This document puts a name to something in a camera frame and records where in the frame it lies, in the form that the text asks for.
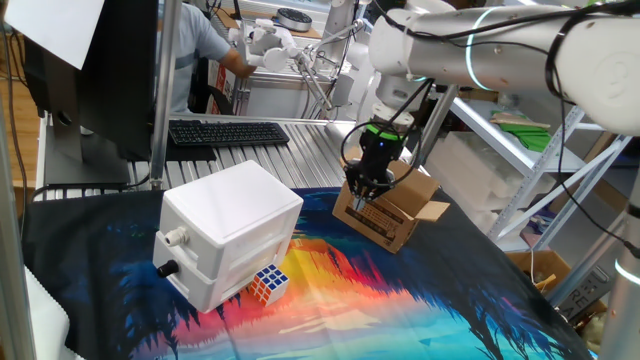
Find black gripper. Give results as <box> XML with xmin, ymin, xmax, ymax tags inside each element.
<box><xmin>344</xmin><ymin>133</ymin><xmax>404</xmax><ymax>211</ymax></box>

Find grey lettered plate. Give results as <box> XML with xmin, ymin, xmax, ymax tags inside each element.
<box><xmin>557</xmin><ymin>267</ymin><xmax>617</xmax><ymax>321</ymax></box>

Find white paper sheet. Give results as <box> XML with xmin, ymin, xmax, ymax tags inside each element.
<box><xmin>3</xmin><ymin>0</ymin><xmax>106</xmax><ymax>71</ymax></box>

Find black computer monitor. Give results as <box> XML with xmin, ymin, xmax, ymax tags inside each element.
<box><xmin>22</xmin><ymin>0</ymin><xmax>160</xmax><ymax>189</ymax></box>

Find white articulated support linkage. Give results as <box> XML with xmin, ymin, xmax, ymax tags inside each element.
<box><xmin>294</xmin><ymin>19</ymin><xmax>366</xmax><ymax>109</ymax></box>

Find green wrist flange ring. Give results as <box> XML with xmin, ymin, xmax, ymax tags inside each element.
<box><xmin>364</xmin><ymin>122</ymin><xmax>407</xmax><ymax>142</ymax></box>

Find white robotic hand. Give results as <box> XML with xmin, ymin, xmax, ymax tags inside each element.
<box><xmin>228</xmin><ymin>18</ymin><xmax>301</xmax><ymax>71</ymax></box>

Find aluminium equipment case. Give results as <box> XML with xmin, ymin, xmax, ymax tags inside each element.
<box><xmin>230</xmin><ymin>64</ymin><xmax>351</xmax><ymax>120</ymax></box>

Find bystander torso light blue shirt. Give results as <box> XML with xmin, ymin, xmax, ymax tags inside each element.
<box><xmin>169</xmin><ymin>2</ymin><xmax>232</xmax><ymax>114</ymax></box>

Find red white carton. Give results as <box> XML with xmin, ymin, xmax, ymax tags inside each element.
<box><xmin>205</xmin><ymin>63</ymin><xmax>236</xmax><ymax>116</ymax></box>

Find brown cardboard box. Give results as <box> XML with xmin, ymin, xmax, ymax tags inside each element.
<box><xmin>332</xmin><ymin>149</ymin><xmax>451</xmax><ymax>255</ymax></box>

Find Rubik's cube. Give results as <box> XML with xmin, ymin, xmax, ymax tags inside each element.
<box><xmin>248</xmin><ymin>263</ymin><xmax>291</xmax><ymax>308</ymax></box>

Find colourful forest print tablecloth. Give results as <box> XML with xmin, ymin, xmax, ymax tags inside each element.
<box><xmin>19</xmin><ymin>187</ymin><xmax>596</xmax><ymax>360</ymax></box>

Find flat wooden tool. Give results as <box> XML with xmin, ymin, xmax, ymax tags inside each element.
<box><xmin>489</xmin><ymin>112</ymin><xmax>551</xmax><ymax>130</ymax></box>

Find beige cloth bag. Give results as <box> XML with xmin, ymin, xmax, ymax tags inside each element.
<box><xmin>579</xmin><ymin>309</ymin><xmax>609</xmax><ymax>351</ymax></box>

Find white plastic drawer cabinet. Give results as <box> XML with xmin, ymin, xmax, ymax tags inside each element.
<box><xmin>152</xmin><ymin>159</ymin><xmax>305</xmax><ymax>315</ymax></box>

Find white foam blocks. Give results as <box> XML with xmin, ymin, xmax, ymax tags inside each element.
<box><xmin>424</xmin><ymin>130</ymin><xmax>556</xmax><ymax>236</ymax></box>

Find white metal shelf rack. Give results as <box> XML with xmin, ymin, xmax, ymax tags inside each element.
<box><xmin>449</xmin><ymin>94</ymin><xmax>636</xmax><ymax>251</ymax></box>

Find black mouse pad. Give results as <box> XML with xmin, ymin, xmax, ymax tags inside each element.
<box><xmin>164</xmin><ymin>141</ymin><xmax>219</xmax><ymax>163</ymax></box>

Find black office chair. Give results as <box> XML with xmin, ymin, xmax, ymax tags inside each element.
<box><xmin>188</xmin><ymin>64</ymin><xmax>234</xmax><ymax>116</ymax></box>

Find round black disc device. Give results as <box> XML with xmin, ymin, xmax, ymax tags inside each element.
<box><xmin>276</xmin><ymin>7</ymin><xmax>314</xmax><ymax>34</ymax></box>

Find bystander bare forearm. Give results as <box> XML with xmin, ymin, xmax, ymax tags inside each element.
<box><xmin>219</xmin><ymin>47</ymin><xmax>257</xmax><ymax>79</ymax></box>

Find black computer keyboard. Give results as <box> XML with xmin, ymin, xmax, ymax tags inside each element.
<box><xmin>167</xmin><ymin>118</ymin><xmax>291</xmax><ymax>148</ymax></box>

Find black monitor cable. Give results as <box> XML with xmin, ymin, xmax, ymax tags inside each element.
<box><xmin>29</xmin><ymin>172</ymin><xmax>151</xmax><ymax>204</ymax></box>

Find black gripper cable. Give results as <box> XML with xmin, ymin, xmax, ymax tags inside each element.
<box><xmin>339</xmin><ymin>0</ymin><xmax>640</xmax><ymax>261</ymax></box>

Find green folded cloth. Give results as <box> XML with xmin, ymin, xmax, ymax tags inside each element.
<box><xmin>492</xmin><ymin>109</ymin><xmax>554</xmax><ymax>154</ymax></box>

